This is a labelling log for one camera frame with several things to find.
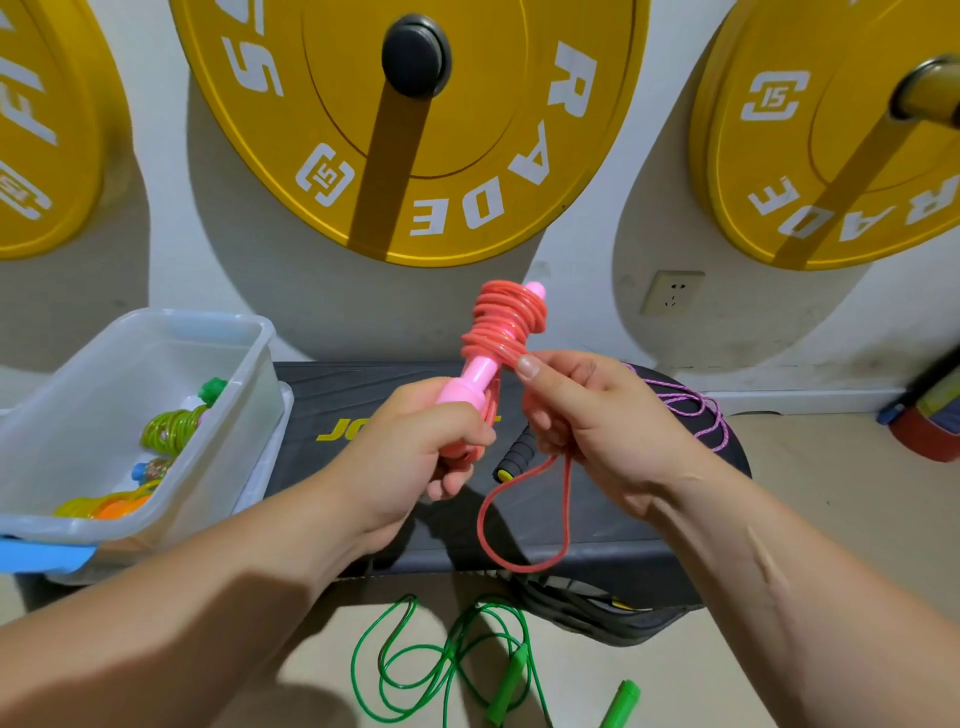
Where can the person's right hand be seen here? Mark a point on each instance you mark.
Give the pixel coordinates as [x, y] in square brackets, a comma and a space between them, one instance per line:
[615, 428]

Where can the person's left hand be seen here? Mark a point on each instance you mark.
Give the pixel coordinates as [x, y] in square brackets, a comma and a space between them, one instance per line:
[405, 458]

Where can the clear plastic storage bin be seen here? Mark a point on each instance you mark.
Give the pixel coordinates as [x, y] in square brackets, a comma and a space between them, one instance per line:
[90, 405]

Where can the person's left forearm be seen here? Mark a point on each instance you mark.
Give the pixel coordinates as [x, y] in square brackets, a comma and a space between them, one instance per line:
[158, 638]

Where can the person's right forearm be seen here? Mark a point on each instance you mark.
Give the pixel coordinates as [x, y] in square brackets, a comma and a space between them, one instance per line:
[833, 608]

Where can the black aerobic step platform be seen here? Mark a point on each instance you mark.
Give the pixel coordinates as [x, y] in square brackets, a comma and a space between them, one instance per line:
[323, 393]

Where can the translucent plastic lid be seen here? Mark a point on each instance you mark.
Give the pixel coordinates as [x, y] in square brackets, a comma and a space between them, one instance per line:
[273, 450]

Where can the large yellow weight plate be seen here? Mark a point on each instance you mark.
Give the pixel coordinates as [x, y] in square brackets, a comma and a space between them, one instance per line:
[510, 150]

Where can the red fire extinguisher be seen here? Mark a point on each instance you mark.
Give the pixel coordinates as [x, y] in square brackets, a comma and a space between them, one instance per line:
[927, 413]

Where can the blue plastic piece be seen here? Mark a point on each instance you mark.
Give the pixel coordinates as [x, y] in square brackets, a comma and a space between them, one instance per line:
[38, 557]

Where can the black plate peg cap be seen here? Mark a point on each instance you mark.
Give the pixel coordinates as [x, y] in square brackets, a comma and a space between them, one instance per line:
[416, 56]

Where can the white wall socket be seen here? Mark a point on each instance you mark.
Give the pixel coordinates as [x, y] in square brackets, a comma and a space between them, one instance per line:
[674, 293]

